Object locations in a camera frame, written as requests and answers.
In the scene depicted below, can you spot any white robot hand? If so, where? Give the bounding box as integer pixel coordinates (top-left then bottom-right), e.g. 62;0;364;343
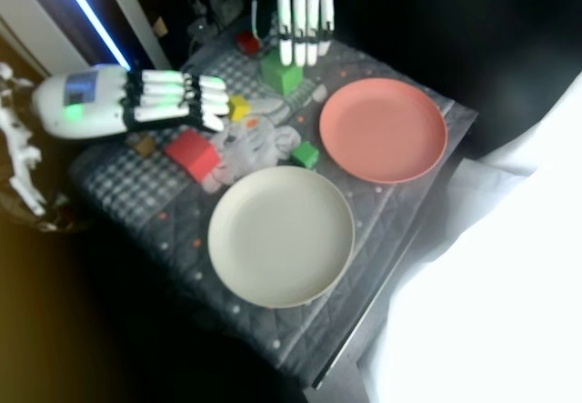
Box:
31;64;230;141
251;0;336;67

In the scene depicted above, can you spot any large green cube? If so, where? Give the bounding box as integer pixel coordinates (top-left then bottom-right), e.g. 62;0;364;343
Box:
260;50;305;96

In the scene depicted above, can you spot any large red block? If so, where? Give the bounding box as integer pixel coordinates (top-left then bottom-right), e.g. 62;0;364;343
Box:
164;129;223;182

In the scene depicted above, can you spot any small red cube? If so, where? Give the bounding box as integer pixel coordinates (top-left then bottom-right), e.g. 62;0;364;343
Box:
235;30;263;55

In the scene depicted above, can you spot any small brown cube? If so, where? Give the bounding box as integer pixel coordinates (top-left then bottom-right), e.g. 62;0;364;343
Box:
133;135;156;157

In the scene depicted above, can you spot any small yellow cube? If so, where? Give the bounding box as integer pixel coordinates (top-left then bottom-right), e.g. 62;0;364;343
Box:
226;95;253;121

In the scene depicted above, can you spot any pink plate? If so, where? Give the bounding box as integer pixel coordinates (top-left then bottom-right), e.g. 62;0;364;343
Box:
318;78;449;185

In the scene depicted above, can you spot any small green cube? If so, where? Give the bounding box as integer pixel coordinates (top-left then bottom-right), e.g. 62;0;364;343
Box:
290;141;320;169

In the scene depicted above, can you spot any white plate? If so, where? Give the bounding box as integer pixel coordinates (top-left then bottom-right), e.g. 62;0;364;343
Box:
207;165;356;309

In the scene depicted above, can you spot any blue light strip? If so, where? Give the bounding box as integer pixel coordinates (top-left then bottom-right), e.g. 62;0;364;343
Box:
53;0;134;70

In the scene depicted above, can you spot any grey quilt with bear print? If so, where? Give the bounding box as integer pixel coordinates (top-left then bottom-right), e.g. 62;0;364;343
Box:
67;14;478;388

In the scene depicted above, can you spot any white cloth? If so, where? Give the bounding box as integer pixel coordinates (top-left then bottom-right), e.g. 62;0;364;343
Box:
357;69;582;403

